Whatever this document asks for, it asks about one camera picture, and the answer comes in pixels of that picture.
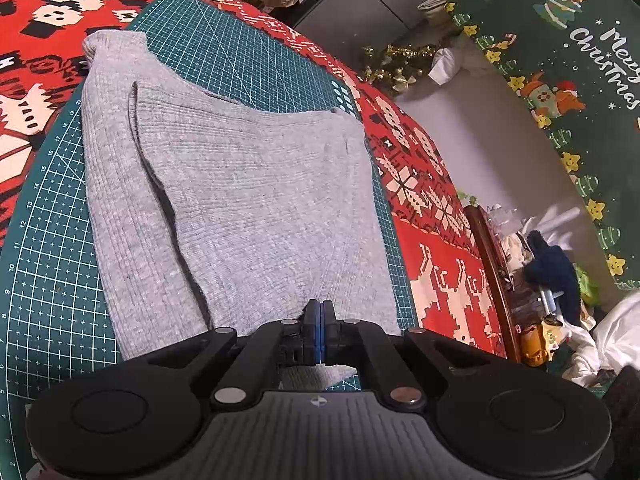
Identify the grey knit polo shirt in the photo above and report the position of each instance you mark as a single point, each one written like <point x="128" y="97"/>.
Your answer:
<point x="240" y="185"/>

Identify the small Christmas tree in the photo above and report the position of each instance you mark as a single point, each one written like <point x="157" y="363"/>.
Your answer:
<point x="400" y="67"/>

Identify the green Christmas banner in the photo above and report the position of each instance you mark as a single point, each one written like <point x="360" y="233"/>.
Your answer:
<point x="575" y="60"/>

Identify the clear glass cup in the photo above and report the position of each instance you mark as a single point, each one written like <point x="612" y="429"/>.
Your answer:
<point x="502" y="217"/>

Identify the wooden nightstand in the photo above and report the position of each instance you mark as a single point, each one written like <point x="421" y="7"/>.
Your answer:
<point x="495" y="280"/>

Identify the white garment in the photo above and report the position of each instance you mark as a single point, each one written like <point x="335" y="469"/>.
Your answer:
<point x="610" y="345"/>

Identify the clear bottle lilac lid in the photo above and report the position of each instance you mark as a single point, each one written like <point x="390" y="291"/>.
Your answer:
<point x="550" y="302"/>

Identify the cream cloth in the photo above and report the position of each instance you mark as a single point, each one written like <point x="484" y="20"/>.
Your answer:
<point x="514" y="249"/>

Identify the red patterned blanket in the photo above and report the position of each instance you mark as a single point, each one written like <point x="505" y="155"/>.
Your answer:
<point x="435" y="240"/>

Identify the sheer white cloth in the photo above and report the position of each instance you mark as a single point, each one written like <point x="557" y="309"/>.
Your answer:
<point x="555" y="225"/>

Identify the green plastic bag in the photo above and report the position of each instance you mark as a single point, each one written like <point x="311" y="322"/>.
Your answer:
<point x="586" y="282"/>

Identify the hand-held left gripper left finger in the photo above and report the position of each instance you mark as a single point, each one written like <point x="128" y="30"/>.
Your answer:
<point x="312" y="332"/>

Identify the green cutting mat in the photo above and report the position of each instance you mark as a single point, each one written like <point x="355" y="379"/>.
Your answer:
<point x="45" y="260"/>

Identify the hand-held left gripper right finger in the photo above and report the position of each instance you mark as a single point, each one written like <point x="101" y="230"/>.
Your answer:
<point x="327" y="332"/>

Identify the grey refrigerator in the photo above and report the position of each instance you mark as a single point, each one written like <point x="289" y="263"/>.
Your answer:
<point x="375" y="5"/>

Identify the green plush toy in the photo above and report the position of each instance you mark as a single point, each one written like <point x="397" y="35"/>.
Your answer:
<point x="468" y="198"/>

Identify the dark blue fuzzy cloth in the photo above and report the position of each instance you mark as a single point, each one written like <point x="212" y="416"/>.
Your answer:
<point x="552" y="270"/>

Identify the yellow cartoon pot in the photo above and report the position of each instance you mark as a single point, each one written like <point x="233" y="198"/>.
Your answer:
<point x="535" y="345"/>

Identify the white hanging cloth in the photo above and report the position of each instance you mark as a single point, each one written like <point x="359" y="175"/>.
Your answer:
<point x="447" y="65"/>

